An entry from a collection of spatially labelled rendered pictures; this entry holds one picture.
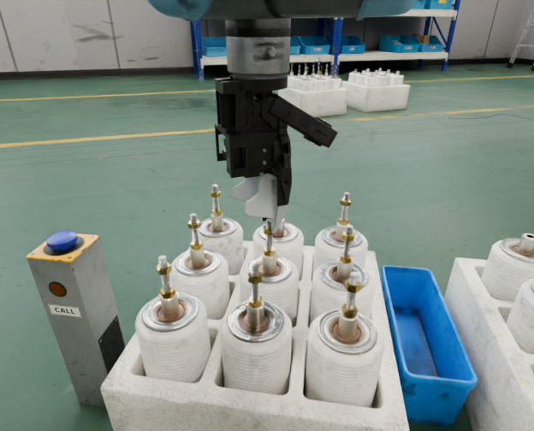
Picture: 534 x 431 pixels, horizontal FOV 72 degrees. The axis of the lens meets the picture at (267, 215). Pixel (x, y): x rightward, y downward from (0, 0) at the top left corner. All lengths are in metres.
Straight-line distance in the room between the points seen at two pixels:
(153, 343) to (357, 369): 0.25
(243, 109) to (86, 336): 0.42
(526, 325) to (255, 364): 0.41
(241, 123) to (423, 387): 0.49
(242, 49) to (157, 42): 5.12
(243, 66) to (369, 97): 2.62
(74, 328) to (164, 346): 0.19
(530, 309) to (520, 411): 0.14
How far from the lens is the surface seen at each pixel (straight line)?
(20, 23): 5.72
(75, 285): 0.59
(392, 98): 3.16
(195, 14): 0.35
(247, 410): 0.51
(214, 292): 0.60
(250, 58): 0.44
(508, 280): 0.75
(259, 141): 0.45
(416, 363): 0.84
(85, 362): 0.70
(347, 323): 0.48
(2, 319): 1.06
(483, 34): 7.81
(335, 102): 2.86
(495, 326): 0.70
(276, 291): 0.56
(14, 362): 0.94
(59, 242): 0.59
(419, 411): 0.73
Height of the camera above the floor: 0.60
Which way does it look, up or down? 28 degrees down
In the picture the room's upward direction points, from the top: straight up
